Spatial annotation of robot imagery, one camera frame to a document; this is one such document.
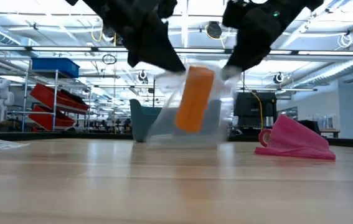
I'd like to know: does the pink bandage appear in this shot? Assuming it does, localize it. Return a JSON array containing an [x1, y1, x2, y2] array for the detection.
[[253, 114, 336, 161]]

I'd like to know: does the black hanging cable loop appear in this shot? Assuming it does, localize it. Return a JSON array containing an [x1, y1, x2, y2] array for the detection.
[[101, 54, 117, 65]]

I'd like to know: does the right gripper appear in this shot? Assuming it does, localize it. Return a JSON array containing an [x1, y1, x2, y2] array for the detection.
[[221, 0, 325, 80]]

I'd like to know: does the red storage bin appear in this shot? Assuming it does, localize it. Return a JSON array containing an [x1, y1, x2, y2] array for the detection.
[[28, 105, 76, 131], [29, 83, 90, 114]]

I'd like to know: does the black office chair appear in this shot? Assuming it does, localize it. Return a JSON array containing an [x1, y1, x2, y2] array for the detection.
[[299, 119, 322, 136]]

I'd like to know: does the white robot figure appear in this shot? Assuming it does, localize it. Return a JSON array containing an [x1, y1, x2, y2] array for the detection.
[[0, 78, 15, 122]]

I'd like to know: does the blue storage bin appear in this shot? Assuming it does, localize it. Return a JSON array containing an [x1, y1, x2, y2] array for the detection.
[[32, 57, 80, 78]]

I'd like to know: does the metal shelf rack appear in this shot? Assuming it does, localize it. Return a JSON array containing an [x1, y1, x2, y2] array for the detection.
[[20, 58, 93, 133]]

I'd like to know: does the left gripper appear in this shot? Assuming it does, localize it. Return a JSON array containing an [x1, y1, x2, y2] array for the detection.
[[82, 0, 186, 73]]

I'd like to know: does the teal plastic bin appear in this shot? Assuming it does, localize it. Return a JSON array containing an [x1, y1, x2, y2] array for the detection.
[[129, 98, 222, 144]]

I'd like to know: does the orange bandage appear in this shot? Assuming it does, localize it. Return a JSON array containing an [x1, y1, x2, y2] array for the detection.
[[174, 65, 216, 134]]

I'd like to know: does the yellow hanging cable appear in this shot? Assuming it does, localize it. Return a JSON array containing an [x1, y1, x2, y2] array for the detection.
[[250, 91, 264, 130]]

